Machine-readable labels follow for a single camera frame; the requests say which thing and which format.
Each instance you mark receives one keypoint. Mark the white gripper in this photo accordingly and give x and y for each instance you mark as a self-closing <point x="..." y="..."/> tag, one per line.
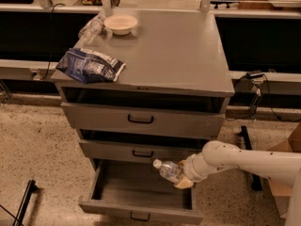
<point x="189" y="168"/>

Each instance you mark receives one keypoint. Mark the clear plastic water bottle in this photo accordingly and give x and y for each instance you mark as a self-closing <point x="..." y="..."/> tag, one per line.
<point x="169" y="170"/>

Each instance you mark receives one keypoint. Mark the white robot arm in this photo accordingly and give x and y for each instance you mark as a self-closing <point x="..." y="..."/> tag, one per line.
<point x="217" y="156"/>

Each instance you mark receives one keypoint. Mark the grey open bottom drawer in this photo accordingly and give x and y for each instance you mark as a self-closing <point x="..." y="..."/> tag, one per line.
<point x="136" y="191"/>

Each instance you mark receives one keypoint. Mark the grey drawer cabinet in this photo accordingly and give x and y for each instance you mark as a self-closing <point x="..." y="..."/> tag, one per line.
<point x="174" y="61"/>

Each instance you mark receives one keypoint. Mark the grey middle drawer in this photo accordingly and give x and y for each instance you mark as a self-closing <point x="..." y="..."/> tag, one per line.
<point x="96" y="150"/>

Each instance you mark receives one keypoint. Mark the grey top drawer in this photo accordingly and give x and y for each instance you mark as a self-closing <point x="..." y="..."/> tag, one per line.
<point x="143" y="121"/>

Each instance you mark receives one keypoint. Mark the crumpled clear plastic bottle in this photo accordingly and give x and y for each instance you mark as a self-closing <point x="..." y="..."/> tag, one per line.
<point x="91" y="30"/>

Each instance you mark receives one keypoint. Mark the black bar right floor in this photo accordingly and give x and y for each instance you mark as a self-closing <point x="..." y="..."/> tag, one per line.
<point x="256" y="181"/>

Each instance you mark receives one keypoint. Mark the black bar floor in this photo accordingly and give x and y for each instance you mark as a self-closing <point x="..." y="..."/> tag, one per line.
<point x="30" y="189"/>
<point x="256" y="181"/>

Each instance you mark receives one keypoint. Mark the brown cardboard box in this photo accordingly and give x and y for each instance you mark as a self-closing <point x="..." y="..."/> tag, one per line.
<point x="285" y="184"/>

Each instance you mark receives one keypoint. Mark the blue white snack bag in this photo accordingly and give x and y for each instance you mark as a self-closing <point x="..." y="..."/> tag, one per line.
<point x="89" y="66"/>

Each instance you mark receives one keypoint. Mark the black bar left floor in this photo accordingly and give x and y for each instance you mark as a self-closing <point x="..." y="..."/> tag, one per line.
<point x="30" y="189"/>

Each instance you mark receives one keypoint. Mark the white paper bowl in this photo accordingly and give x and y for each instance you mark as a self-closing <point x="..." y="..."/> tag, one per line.
<point x="120" y="24"/>

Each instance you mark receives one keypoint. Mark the black power adapter with cables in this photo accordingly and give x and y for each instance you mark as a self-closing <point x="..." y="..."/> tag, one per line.
<point x="256" y="78"/>

